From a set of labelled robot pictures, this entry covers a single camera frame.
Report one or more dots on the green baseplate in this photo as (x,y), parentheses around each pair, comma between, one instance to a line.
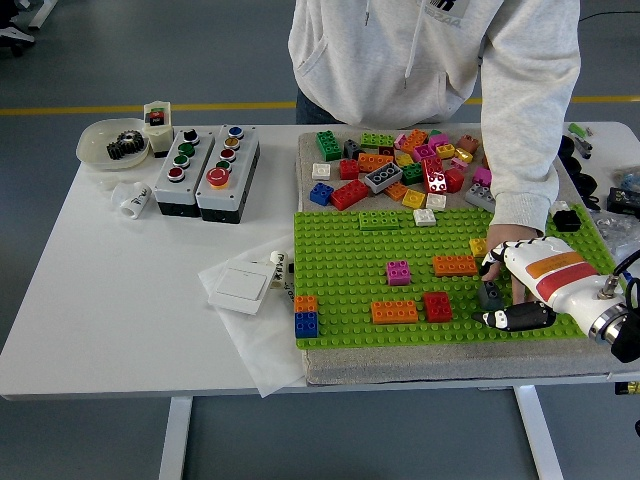
(345,260)

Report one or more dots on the dark grey two-stud brick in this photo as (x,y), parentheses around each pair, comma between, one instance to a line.
(491,297)

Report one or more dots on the black printed box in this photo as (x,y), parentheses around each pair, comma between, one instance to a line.
(622,197)

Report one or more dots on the red six-stud brick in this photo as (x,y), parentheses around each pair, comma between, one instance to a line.
(437,307)

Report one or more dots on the grey metal tool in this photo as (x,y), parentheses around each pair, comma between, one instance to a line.
(582,146)

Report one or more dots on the white tissue paper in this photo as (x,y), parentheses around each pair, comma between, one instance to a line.
(265,350)

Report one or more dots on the black metal gear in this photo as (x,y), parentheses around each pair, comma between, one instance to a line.
(135,146)
(115,151)

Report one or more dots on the orange four-stud brick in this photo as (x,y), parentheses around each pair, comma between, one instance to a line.
(305,304)

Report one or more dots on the dark grey arch brick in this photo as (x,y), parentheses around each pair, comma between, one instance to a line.
(349,151)

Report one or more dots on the white table leg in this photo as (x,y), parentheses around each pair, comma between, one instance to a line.
(175,440)
(537,435)

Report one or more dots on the black brick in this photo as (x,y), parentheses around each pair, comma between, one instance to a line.
(566,221)

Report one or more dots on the cream switch box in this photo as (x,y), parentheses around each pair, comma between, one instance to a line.
(160,137)

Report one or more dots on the blue four-stud brick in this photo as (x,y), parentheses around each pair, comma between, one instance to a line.
(306,325)
(321,194)

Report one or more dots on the red four-stud brick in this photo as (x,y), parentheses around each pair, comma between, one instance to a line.
(349,169)

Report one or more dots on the shiny yellow brick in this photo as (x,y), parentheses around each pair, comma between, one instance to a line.
(463,155)

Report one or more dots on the orange eight-stud brick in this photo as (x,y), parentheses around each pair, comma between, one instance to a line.
(394,312)
(375,162)
(454,266)

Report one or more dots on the white wall switch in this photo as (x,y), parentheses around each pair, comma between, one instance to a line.
(240,286)

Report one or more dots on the clear bag of screws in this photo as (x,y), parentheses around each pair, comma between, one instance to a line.
(612,227)

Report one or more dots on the grey four-button control box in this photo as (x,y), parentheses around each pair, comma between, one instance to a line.
(167,187)

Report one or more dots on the pink brick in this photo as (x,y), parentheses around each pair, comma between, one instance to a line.
(458,164)
(400,141)

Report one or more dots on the red eight-stud brick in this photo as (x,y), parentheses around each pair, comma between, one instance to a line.
(348,195)
(432,172)

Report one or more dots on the salmon brown brick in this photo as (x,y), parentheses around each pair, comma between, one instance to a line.
(467,143)

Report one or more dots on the white pipe tee fitting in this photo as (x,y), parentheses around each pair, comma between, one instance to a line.
(132,200)

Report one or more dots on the dark green brick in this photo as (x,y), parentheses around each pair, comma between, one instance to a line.
(412,173)
(328,146)

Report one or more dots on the white four-stud brick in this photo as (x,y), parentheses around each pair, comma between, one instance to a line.
(321,171)
(436,201)
(424,217)

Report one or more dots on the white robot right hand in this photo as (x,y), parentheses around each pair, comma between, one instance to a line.
(555,270)

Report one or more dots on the yellow four-stud brick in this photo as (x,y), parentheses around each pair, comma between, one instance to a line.
(477,247)
(413,199)

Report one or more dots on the white desk leg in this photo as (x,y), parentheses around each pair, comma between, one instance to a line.
(42,12)

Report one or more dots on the black office chair base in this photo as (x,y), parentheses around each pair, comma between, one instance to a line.
(15,50)

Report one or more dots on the blue plastic packet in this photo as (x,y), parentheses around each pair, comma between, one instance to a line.
(629,177)

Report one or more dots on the maroon brick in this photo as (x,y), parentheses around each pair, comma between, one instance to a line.
(386,151)

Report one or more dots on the white plastic bowl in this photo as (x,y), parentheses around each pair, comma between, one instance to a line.
(95,145)

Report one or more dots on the magenta four-stud brick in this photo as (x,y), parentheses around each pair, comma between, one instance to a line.
(398,273)

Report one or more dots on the grey emergency-stop control box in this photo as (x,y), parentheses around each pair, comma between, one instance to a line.
(240,165)

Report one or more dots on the light grey eight-stud brick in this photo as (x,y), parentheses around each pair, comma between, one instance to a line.
(479,196)

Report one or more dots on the lime green flat brick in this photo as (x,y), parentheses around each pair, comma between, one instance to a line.
(378,220)

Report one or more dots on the person's left hand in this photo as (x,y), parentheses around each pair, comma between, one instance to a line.
(510,235)

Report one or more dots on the white printed tube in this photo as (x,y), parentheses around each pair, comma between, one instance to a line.
(278,270)

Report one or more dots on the person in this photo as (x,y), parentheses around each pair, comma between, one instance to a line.
(390,60)

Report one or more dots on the grey upturned brick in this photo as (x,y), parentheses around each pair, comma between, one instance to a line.
(383,178)

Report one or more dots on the person's left forearm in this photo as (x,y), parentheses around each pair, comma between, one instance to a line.
(520,190)

